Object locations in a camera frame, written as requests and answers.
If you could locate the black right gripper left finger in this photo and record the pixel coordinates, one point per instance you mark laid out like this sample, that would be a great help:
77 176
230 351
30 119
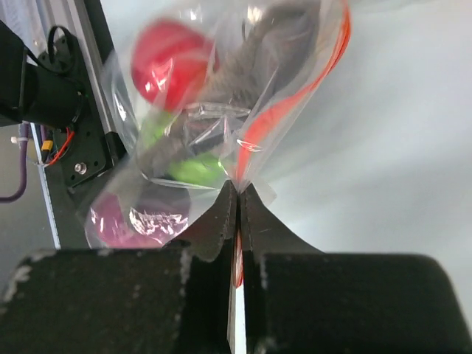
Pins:
170 300

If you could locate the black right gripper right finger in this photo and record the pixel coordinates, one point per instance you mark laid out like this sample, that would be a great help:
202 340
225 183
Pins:
301 300

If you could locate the clear orange-zip plastic bag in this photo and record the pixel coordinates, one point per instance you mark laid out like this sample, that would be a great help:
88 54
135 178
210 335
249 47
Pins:
221 121

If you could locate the red fake apple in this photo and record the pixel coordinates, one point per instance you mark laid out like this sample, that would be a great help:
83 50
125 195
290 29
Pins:
169 63

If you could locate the grey fake fish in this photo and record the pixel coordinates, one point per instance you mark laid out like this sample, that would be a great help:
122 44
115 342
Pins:
236 73

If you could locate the purple fake onion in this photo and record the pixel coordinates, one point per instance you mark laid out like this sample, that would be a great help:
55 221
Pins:
150 223

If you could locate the green fake vegetable piece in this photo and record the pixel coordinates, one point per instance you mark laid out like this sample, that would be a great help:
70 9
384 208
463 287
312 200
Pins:
204 170

